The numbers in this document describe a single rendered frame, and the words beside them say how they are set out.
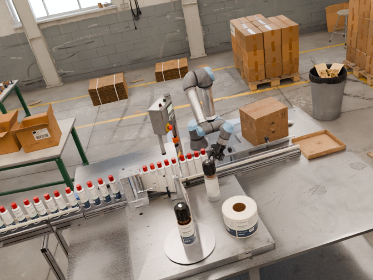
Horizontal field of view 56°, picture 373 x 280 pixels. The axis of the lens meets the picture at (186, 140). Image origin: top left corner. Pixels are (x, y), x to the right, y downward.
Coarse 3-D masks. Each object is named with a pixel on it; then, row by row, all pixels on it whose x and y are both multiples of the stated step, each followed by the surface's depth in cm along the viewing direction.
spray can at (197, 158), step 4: (196, 152) 246; (196, 156) 247; (196, 160) 247; (200, 160) 249; (196, 164) 250; (200, 164) 250; (196, 168) 252; (200, 168) 251; (196, 172) 255; (200, 172) 253; (200, 176) 255
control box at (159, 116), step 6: (156, 102) 235; (162, 102) 233; (168, 102) 233; (150, 108) 229; (156, 108) 227; (162, 108) 227; (150, 114) 229; (156, 114) 227; (162, 114) 226; (168, 114) 234; (174, 114) 242; (150, 120) 232; (156, 120) 230; (162, 120) 228; (168, 120) 234; (174, 120) 243; (156, 126) 233; (162, 126) 231; (156, 132) 236; (162, 132) 234
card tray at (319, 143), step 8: (304, 136) 279; (312, 136) 281; (320, 136) 279; (328, 136) 277; (296, 144) 275; (304, 144) 273; (312, 144) 271; (320, 144) 270; (328, 144) 268; (336, 144) 266; (344, 144) 258; (304, 152) 265; (312, 152) 263; (320, 152) 256; (328, 152) 258
